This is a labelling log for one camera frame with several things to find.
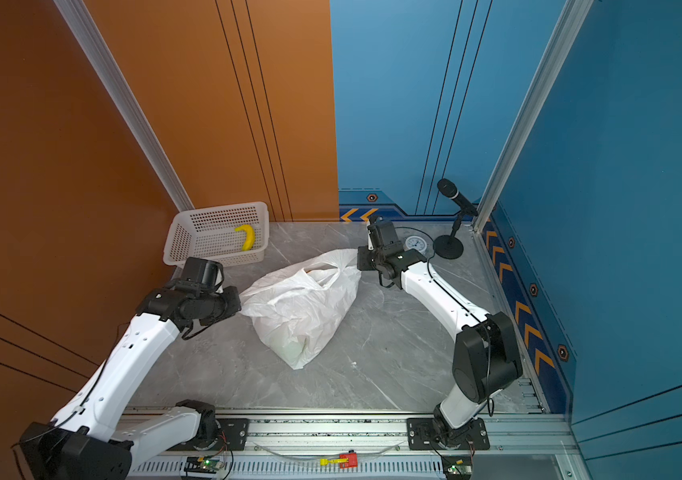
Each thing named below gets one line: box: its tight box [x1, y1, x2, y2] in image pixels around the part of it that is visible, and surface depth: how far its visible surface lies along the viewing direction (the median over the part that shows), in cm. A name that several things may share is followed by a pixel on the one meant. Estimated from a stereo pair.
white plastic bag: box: [239, 249, 362, 370], surface depth 81 cm
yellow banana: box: [234, 224, 255, 251], surface depth 118 cm
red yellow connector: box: [320, 450, 358, 469], surface depth 70 cm
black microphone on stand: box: [433, 178, 479, 260], surface depth 100 cm
